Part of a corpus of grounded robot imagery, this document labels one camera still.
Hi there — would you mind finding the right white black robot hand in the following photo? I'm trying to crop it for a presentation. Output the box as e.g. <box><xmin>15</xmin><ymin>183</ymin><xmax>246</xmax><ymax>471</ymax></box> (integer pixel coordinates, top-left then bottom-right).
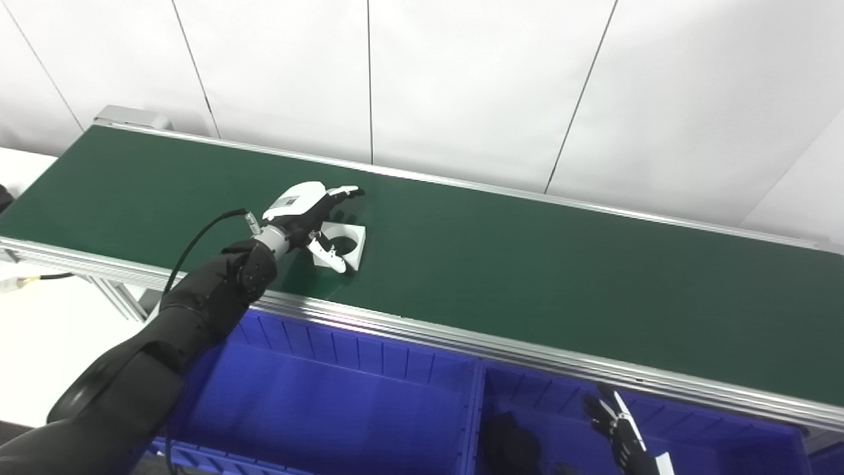
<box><xmin>583</xmin><ymin>383</ymin><xmax>675</xmax><ymax>475</ymax></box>

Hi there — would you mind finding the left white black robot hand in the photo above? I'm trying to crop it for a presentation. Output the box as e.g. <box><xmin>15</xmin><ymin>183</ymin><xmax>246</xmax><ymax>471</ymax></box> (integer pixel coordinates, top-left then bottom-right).
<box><xmin>262</xmin><ymin>181</ymin><xmax>366</xmax><ymax>274</ymax></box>

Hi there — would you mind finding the white square part round hole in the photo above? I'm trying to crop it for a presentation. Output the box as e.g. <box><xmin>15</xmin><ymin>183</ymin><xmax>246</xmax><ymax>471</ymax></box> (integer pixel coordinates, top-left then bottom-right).
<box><xmin>309</xmin><ymin>222</ymin><xmax>367</xmax><ymax>272</ymax></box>

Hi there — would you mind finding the blue bin holding black part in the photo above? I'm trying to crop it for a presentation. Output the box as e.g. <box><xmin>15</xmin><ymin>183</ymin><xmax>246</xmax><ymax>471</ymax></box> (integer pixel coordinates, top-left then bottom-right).
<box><xmin>464</xmin><ymin>360</ymin><xmax>813</xmax><ymax>475</ymax></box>

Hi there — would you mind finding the black part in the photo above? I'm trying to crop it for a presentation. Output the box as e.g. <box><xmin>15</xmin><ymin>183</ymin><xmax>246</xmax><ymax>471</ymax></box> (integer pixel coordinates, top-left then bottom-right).
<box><xmin>483</xmin><ymin>412</ymin><xmax>543</xmax><ymax>475</ymax></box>

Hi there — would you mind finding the grey conveyor motor box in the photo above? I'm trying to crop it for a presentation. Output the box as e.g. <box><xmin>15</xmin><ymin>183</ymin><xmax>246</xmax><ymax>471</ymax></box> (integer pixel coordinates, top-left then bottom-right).
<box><xmin>94</xmin><ymin>105</ymin><xmax>173</xmax><ymax>131</ymax></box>

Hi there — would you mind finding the empty blue plastic bin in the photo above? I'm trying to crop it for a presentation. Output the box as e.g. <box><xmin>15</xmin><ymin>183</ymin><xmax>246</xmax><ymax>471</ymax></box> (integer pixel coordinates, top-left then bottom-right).
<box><xmin>146</xmin><ymin>307</ymin><xmax>481</xmax><ymax>475</ymax></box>

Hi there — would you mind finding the aluminium conveyor leg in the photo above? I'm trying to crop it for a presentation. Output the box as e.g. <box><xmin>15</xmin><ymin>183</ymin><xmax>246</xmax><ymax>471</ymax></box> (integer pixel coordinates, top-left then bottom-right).
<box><xmin>84</xmin><ymin>273</ymin><xmax>151</xmax><ymax>324</ymax></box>

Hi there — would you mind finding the blue bin beyond conveyor end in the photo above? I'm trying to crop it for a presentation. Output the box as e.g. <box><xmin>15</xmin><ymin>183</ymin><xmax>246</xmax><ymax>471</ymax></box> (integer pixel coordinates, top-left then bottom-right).
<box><xmin>808</xmin><ymin>441</ymin><xmax>844</xmax><ymax>475</ymax></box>

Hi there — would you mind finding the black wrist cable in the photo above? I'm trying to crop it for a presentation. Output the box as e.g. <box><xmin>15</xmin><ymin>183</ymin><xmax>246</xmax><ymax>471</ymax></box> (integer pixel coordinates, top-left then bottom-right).
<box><xmin>160</xmin><ymin>208</ymin><xmax>264</xmax><ymax>301</ymax></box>

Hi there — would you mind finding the green conveyor belt aluminium frame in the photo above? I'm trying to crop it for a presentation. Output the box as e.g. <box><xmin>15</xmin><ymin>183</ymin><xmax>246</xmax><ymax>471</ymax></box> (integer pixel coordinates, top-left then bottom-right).
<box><xmin>0</xmin><ymin>119</ymin><xmax>844</xmax><ymax>436</ymax></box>

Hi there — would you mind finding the black cable with pale connector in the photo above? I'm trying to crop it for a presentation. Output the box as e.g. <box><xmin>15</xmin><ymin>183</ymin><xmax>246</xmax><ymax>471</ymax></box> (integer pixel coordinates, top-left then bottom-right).
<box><xmin>0</xmin><ymin>272</ymin><xmax>75</xmax><ymax>295</ymax></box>

